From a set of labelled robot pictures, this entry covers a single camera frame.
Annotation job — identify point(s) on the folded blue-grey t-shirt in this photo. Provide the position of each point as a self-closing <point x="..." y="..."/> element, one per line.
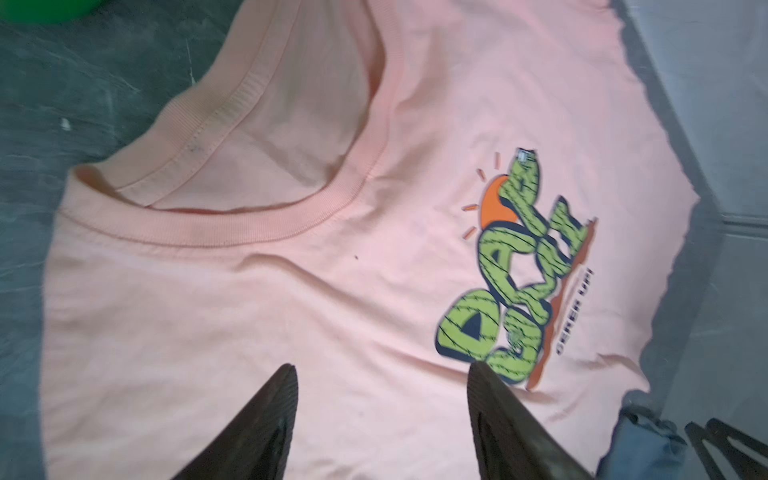
<point x="643" y="447"/>

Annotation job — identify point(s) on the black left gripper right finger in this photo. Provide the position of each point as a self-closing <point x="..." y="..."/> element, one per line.
<point x="509" y="442"/>

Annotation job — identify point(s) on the green plastic laundry basket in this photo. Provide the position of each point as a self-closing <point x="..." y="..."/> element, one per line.
<point x="46" y="11"/>

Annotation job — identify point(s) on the pink graphic t-shirt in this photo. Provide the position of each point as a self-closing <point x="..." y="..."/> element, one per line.
<point x="380" y="193"/>

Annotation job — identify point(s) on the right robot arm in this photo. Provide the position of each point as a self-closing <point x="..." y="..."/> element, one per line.
<point x="746" y="455"/>

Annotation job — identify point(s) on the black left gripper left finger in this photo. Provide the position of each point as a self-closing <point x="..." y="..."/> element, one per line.
<point x="256" y="442"/>

